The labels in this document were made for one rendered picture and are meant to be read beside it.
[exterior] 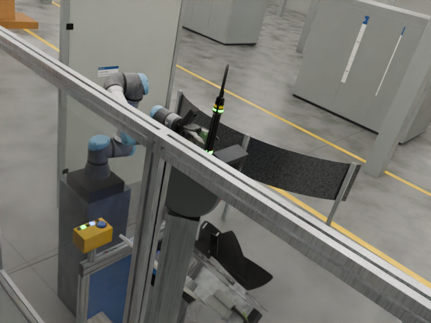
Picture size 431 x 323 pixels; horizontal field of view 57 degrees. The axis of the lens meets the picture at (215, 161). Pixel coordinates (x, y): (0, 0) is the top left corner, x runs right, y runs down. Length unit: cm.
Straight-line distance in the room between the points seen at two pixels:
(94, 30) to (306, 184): 223
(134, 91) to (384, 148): 433
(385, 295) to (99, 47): 307
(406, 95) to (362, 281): 514
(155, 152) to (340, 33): 724
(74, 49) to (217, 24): 865
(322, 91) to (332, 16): 137
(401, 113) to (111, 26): 385
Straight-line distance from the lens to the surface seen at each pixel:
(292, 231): 61
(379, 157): 593
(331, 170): 367
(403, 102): 570
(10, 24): 968
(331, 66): 797
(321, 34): 808
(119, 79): 209
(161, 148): 75
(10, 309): 197
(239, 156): 257
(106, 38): 342
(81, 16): 326
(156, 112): 184
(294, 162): 359
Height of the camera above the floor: 238
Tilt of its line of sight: 28 degrees down
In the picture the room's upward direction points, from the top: 13 degrees clockwise
